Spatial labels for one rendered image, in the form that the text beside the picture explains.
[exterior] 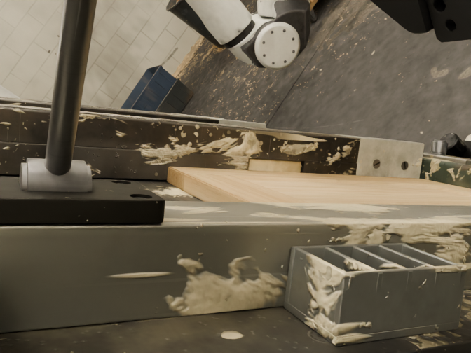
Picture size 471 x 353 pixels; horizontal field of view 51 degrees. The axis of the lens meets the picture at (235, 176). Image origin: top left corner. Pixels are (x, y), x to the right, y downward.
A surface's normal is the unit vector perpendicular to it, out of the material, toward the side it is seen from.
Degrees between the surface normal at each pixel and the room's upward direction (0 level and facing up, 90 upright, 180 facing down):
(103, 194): 60
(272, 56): 90
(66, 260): 90
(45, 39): 90
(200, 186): 31
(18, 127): 90
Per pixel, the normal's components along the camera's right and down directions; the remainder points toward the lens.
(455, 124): -0.72, -0.53
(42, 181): 0.45, -0.11
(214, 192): -0.89, -0.04
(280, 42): 0.22, 0.43
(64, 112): 0.15, 0.61
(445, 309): 0.44, 0.13
